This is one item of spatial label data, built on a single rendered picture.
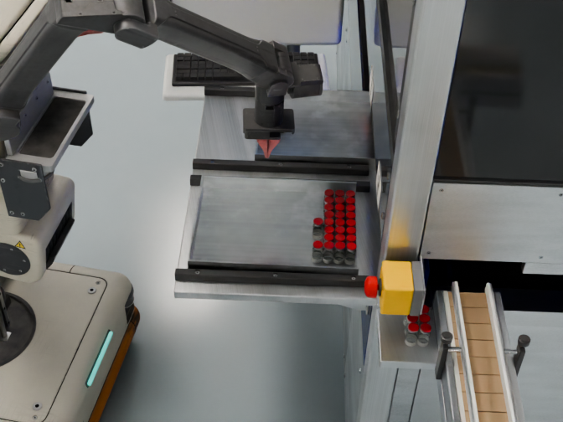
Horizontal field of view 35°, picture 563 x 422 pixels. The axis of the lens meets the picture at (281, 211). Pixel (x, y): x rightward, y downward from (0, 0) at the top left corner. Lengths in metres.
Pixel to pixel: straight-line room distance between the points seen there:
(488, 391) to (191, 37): 0.78
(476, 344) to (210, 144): 0.81
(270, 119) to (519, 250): 0.53
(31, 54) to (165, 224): 1.78
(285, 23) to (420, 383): 1.10
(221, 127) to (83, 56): 1.96
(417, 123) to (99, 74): 2.61
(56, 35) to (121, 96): 2.37
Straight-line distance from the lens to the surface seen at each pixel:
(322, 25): 2.55
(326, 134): 2.13
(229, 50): 1.52
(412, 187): 1.54
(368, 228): 1.90
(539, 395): 2.05
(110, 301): 2.58
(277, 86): 1.65
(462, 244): 1.65
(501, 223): 1.62
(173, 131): 3.57
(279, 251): 1.84
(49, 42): 1.43
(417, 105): 1.43
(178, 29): 1.44
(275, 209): 1.93
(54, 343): 2.50
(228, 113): 2.19
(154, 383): 2.73
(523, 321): 1.83
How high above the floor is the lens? 2.20
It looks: 43 degrees down
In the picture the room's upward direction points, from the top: 2 degrees clockwise
